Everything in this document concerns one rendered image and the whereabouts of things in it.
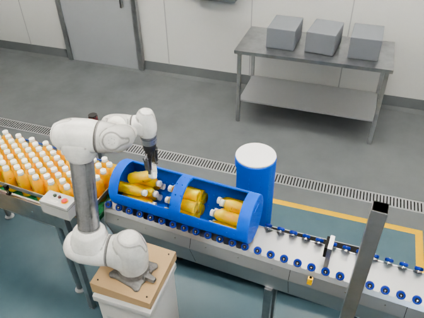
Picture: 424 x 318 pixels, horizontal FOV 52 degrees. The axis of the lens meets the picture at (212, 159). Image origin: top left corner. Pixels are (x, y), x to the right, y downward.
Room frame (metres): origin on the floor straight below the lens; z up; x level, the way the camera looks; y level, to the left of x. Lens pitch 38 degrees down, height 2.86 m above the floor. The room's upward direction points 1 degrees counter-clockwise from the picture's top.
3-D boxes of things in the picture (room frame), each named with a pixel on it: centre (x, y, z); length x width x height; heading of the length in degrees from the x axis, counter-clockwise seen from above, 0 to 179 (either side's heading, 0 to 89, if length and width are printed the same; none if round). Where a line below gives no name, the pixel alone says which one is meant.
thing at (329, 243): (1.52, -0.61, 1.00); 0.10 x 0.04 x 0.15; 156
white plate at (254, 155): (2.34, -0.30, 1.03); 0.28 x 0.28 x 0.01
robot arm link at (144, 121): (1.94, 0.36, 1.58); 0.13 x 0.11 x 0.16; 85
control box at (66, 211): (1.88, 0.91, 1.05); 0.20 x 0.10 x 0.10; 66
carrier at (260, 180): (2.34, -0.30, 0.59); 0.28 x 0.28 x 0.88
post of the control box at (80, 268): (1.88, 0.91, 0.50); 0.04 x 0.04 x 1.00; 66
